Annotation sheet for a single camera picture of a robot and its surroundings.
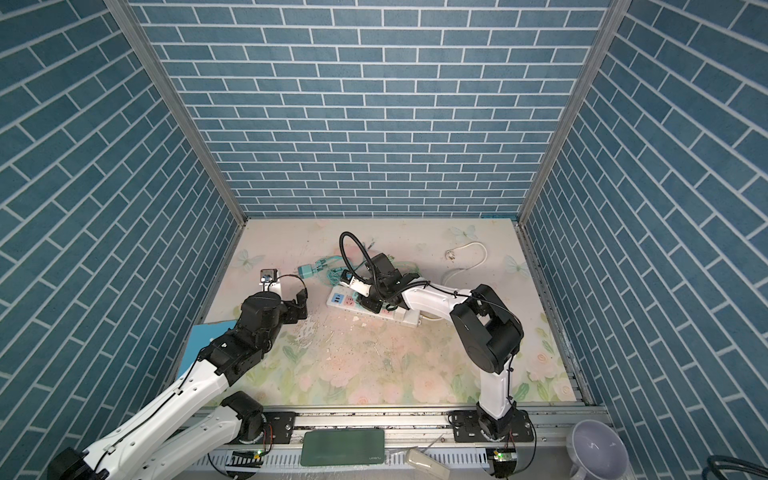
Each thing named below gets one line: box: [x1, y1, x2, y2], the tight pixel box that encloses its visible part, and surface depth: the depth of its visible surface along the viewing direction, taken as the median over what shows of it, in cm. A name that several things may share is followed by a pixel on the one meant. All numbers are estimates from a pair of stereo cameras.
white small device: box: [407, 446, 450, 480], surface depth 68 cm
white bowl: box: [566, 420, 630, 480], surface depth 69 cm
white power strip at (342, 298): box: [326, 284, 421, 327], surface depth 95 cm
